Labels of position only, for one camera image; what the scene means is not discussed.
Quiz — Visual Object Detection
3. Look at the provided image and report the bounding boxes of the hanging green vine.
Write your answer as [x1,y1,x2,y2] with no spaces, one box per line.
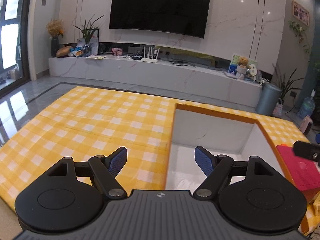
[289,21,313,55]

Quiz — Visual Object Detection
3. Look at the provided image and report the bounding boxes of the white box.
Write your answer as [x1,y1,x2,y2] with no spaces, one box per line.
[164,102,312,234]

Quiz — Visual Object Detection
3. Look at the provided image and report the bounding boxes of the dark vase with dried flowers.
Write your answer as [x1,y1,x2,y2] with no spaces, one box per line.
[46,19,64,57]

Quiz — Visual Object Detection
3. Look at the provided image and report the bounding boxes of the white marble tv cabinet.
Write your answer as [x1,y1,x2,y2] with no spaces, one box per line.
[48,54,263,108]

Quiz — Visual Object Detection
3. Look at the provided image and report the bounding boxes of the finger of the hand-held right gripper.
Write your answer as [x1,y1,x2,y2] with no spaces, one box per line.
[293,141,320,161]

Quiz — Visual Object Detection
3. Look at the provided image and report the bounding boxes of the black cables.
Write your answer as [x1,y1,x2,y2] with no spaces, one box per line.
[170,57,198,67]

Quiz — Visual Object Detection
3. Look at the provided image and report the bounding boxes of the large water bottle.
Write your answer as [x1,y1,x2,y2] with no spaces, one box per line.
[297,96,316,119]

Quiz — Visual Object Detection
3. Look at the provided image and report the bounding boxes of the yellow checked tablecloth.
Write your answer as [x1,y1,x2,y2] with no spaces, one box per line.
[0,86,320,233]

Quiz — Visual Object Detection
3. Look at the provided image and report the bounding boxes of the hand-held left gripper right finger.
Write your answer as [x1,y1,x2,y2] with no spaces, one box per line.
[194,146,273,198]

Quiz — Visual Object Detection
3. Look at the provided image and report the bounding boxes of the grey-blue trash can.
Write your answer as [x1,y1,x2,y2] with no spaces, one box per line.
[255,83,282,116]

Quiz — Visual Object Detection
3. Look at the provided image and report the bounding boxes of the red cloth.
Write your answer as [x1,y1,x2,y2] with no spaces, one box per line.
[276,145,320,200]

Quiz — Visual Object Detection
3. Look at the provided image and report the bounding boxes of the white router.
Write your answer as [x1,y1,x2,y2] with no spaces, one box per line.
[141,46,160,63]

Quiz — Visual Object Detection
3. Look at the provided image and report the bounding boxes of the black wall television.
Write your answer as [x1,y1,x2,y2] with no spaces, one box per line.
[109,0,211,38]

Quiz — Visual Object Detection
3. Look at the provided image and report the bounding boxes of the green plant in glass vase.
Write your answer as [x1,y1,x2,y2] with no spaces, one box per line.
[74,15,104,55]

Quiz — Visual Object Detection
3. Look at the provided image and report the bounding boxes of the framed wall picture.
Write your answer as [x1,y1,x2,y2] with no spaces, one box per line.
[292,0,310,27]

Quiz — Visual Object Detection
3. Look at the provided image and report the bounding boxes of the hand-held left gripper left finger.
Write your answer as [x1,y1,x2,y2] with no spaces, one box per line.
[47,147,128,198]

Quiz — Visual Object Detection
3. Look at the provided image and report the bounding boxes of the tall green potted plant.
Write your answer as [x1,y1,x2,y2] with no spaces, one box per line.
[272,64,304,105]

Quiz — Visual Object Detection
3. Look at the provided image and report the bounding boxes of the woven basket bag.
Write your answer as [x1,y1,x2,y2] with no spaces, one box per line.
[272,99,284,117]

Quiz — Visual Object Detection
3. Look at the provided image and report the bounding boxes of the white plastic bag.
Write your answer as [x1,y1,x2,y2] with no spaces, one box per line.
[76,36,99,55]

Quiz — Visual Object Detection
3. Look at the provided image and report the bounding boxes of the brown teddy bear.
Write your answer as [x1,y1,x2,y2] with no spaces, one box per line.
[236,57,250,80]

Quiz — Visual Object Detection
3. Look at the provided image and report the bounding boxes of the glass sliding door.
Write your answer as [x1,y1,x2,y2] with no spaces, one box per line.
[0,0,35,98]

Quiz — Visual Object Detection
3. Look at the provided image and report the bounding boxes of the blue snack bag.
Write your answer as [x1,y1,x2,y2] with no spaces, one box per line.
[69,44,85,57]

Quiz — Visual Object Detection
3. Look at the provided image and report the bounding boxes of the brown bread-shaped cushion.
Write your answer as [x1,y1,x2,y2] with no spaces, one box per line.
[56,46,73,58]

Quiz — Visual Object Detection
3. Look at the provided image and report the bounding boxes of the pink plastic stool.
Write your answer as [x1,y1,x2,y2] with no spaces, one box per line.
[300,116,314,134]

